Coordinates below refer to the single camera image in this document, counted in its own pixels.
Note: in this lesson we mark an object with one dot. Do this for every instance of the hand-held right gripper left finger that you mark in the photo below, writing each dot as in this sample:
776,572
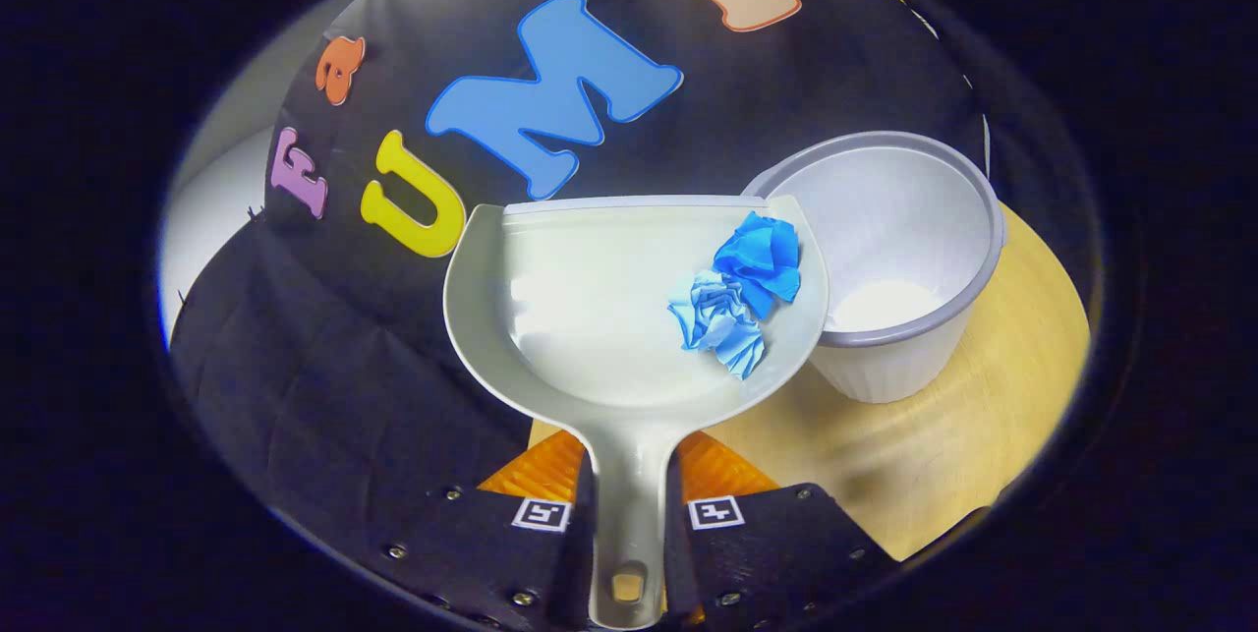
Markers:
472,553

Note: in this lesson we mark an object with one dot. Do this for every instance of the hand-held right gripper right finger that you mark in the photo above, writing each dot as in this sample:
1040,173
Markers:
776,553

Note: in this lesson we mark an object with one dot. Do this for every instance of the light blue paper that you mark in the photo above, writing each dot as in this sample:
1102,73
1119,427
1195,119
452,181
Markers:
722,327

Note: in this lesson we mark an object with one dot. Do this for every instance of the grey dustpan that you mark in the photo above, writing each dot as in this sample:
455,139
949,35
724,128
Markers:
590,308

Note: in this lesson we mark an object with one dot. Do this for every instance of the dark blue paper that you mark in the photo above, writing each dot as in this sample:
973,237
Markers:
762,258

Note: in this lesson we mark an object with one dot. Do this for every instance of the white garbage bin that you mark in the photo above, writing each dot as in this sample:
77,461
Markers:
904,219

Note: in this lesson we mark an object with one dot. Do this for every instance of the black backdrop cloth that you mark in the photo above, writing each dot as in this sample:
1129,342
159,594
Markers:
295,367

